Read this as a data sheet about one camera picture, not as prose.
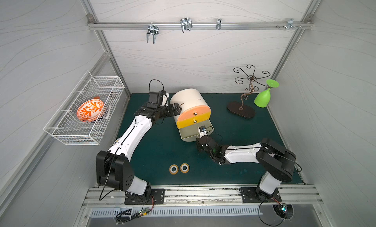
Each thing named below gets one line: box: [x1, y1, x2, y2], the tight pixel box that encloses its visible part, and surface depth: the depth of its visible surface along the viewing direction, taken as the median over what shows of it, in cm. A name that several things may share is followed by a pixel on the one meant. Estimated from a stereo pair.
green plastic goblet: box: [253, 79, 280, 109], surface depth 90 cm
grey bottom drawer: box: [178, 119, 215, 140], surface depth 91 cm
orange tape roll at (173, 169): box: [168, 164, 179, 175], surface depth 84 cm
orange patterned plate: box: [76, 96, 105, 122], surface depth 67 cm
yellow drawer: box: [176, 111, 212, 129], surface depth 90 cm
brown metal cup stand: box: [226, 65, 271, 119], surface depth 95 cm
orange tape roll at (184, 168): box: [180, 162, 190, 174], surface depth 84 cm
